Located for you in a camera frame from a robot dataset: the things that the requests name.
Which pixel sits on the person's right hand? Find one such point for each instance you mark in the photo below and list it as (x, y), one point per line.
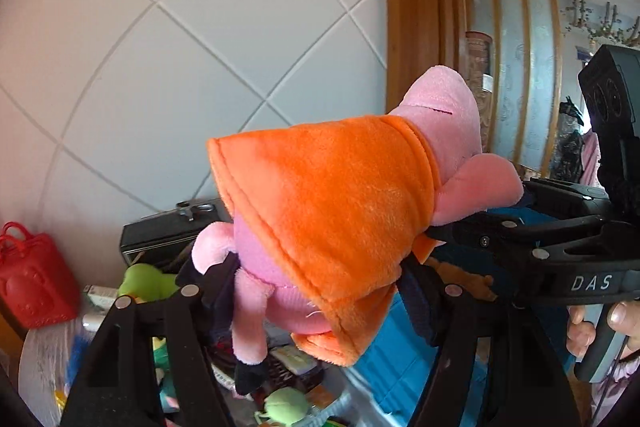
(624, 318)

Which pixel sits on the brown teddy bear plush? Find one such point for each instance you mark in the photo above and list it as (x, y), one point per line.
(479, 286)

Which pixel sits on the blue plastic storage bin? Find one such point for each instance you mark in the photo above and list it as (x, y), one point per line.
(397, 363)

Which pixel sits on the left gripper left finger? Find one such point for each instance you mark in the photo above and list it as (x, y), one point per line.
(203, 305)

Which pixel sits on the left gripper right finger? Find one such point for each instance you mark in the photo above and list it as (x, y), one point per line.
(445, 316)

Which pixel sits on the red plastic basket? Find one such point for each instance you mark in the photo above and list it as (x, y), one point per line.
(37, 286)

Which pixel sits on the green dinosaur plush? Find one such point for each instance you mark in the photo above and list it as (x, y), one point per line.
(145, 283)

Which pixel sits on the pink pig orange dress plush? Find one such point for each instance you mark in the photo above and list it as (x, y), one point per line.
(321, 215)

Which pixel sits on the green plush ball toy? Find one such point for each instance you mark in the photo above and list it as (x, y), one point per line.
(285, 406)

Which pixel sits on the striped white tablecloth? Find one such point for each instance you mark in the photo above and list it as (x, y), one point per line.
(42, 368)

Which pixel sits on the black metal case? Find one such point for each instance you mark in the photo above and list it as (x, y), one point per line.
(165, 239)

